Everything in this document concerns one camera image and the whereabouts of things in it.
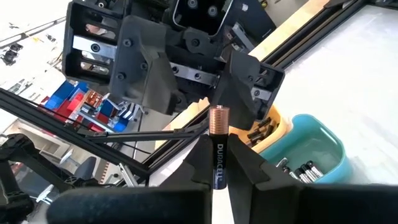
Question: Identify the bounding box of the yellow plastic bin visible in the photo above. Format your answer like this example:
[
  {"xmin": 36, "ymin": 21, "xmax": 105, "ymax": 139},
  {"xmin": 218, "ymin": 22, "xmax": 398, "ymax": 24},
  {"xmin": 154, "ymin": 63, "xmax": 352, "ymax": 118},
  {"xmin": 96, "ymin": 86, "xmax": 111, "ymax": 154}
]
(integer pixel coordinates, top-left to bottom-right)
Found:
[{"xmin": 228, "ymin": 104, "xmax": 293, "ymax": 155}]

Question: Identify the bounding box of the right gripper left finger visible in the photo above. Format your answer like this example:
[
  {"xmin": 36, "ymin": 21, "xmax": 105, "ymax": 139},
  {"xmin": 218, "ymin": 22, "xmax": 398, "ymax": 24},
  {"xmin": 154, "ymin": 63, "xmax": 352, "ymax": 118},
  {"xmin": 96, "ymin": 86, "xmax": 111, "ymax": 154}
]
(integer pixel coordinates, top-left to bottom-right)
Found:
[{"xmin": 46, "ymin": 134, "xmax": 215, "ymax": 224}]

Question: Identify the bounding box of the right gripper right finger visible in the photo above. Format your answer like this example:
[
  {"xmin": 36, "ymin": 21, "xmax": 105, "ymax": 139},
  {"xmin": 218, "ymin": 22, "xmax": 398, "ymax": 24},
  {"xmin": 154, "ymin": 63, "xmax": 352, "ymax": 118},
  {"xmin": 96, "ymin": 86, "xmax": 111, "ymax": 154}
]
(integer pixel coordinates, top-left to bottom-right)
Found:
[{"xmin": 226, "ymin": 133, "xmax": 398, "ymax": 224}]

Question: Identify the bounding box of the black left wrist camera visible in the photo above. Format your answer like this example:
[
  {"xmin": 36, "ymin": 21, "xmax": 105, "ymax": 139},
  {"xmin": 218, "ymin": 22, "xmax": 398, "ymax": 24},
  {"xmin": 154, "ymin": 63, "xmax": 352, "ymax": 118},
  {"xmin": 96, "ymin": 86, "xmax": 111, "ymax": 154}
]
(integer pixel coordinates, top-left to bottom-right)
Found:
[{"xmin": 172, "ymin": 0, "xmax": 234, "ymax": 37}]

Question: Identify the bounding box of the black leader arm handle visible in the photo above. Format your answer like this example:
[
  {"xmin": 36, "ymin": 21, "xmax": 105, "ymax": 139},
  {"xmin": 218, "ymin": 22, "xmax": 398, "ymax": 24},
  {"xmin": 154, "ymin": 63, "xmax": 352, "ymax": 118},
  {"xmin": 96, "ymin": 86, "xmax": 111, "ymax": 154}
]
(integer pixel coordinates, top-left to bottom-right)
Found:
[{"xmin": 0, "ymin": 133, "xmax": 77, "ymax": 224}]

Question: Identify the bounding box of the shelf with coloured bins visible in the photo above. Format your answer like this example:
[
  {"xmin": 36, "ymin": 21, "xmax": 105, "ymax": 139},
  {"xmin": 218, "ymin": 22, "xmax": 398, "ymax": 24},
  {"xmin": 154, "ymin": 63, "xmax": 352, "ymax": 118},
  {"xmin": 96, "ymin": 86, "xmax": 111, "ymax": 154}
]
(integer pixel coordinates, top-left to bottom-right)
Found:
[{"xmin": 43, "ymin": 80, "xmax": 147, "ymax": 134}]

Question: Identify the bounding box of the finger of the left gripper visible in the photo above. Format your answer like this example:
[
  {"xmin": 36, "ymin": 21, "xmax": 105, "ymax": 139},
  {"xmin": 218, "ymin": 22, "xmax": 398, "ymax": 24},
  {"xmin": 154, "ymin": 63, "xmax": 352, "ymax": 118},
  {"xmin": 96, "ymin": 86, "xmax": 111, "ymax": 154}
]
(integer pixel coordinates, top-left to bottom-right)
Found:
[
  {"xmin": 110, "ymin": 14, "xmax": 182, "ymax": 115},
  {"xmin": 213, "ymin": 49, "xmax": 262, "ymax": 131}
]

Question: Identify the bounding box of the green plastic bin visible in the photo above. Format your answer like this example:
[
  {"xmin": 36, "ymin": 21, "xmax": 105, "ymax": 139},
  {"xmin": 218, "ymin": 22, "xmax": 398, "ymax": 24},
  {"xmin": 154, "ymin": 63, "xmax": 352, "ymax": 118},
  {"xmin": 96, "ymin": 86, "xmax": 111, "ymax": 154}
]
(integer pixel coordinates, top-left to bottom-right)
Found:
[{"xmin": 259, "ymin": 113, "xmax": 354, "ymax": 184}]

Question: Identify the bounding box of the silver battery with red print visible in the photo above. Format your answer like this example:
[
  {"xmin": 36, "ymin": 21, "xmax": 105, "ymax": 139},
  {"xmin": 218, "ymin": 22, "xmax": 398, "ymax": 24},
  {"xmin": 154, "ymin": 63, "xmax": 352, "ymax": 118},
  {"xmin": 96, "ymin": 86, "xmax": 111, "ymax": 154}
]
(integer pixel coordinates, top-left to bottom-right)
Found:
[{"xmin": 282, "ymin": 167, "xmax": 301, "ymax": 183}]

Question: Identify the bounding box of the grey office chair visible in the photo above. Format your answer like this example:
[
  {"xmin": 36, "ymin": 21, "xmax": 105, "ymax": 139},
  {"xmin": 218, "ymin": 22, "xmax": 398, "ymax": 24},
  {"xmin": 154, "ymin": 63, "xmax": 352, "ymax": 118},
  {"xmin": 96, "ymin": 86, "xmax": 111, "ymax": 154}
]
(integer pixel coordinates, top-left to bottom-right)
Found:
[{"xmin": 58, "ymin": 149, "xmax": 102, "ymax": 187}]

